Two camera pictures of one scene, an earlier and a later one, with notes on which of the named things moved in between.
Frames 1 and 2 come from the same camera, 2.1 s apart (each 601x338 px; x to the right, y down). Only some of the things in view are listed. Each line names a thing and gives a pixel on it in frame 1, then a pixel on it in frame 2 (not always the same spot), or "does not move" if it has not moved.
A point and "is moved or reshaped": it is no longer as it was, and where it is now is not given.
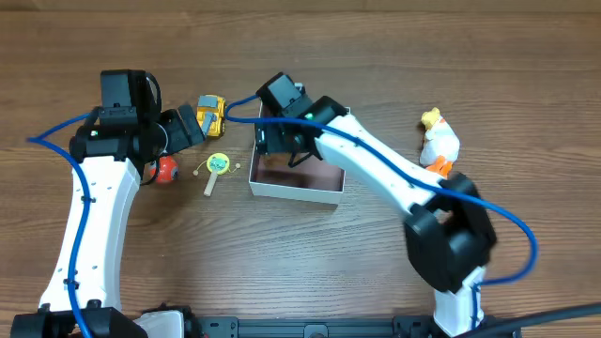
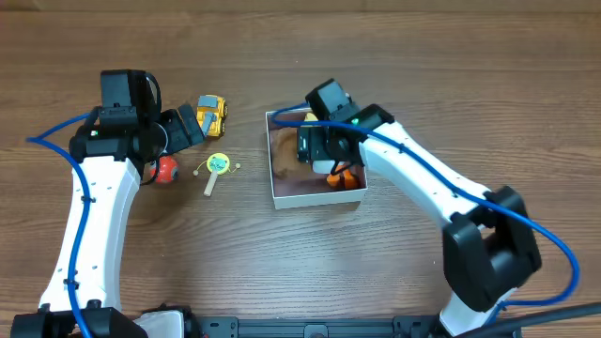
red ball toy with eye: [168, 169] does not move
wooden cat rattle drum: [218, 163] does not move
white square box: [311, 178] is moved or reshaped
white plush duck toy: [441, 145] → [346, 179]
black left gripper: [189, 126] does not move
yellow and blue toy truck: [210, 115] does not move
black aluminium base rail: [311, 327] does not move
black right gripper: [270, 142] → [304, 146]
